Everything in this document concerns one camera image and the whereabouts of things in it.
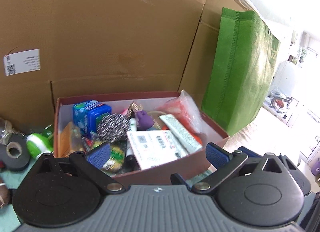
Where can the black marker pen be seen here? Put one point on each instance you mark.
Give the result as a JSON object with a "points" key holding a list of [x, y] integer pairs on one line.
{"points": [[130, 156]]}

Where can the teal cloth mat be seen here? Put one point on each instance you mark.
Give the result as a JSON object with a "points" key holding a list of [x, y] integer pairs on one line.
{"points": [[8, 218]]}

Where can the white shipping label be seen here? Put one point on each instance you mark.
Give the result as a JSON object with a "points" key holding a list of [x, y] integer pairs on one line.
{"points": [[22, 62]]}

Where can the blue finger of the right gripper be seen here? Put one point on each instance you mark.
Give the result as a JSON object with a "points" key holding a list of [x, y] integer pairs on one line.
{"points": [[249, 152]]}

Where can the brown toy football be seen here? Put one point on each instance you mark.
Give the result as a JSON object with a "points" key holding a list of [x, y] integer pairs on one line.
{"points": [[5, 195]]}

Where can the blue tissue pack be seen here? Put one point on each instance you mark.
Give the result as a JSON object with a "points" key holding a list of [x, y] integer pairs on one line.
{"points": [[87, 116]]}

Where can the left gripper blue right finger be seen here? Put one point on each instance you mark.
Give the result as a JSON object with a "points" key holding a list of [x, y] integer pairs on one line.
{"points": [[217, 156]]}

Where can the large cardboard box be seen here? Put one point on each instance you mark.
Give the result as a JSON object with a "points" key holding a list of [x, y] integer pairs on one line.
{"points": [[90, 47]]}

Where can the steel wool scrubber ball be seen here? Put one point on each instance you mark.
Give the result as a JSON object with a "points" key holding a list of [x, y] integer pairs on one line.
{"points": [[113, 128]]}

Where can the black electrical tape roll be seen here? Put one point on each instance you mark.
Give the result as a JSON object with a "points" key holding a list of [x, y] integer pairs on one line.
{"points": [[15, 155]]}

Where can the green white plug device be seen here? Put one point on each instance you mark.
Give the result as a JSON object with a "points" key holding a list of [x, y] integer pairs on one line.
{"points": [[37, 144]]}

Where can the white cream tube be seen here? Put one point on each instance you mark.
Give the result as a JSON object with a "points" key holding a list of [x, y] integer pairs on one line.
{"points": [[190, 144]]}

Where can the purple figure keychain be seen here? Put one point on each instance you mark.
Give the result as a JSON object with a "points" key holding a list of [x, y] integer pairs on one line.
{"points": [[143, 120]]}

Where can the green nonwoven bag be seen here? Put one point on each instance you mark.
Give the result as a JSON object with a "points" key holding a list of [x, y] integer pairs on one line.
{"points": [[242, 72]]}

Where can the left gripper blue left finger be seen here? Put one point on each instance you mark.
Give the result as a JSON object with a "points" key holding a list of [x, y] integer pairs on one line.
{"points": [[99, 156]]}

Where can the white product card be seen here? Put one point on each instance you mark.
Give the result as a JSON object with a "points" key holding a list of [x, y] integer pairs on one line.
{"points": [[155, 148]]}

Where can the orange packet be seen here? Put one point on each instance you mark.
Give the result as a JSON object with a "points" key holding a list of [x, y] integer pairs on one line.
{"points": [[70, 141]]}

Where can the red storage box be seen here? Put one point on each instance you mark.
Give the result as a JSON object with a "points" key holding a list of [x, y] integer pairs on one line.
{"points": [[187, 167]]}

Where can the green snack packet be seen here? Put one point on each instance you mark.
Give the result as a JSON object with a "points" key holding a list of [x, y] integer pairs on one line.
{"points": [[116, 161]]}

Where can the red item in plastic bag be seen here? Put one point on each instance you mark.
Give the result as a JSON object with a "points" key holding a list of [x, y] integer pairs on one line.
{"points": [[185, 110]]}

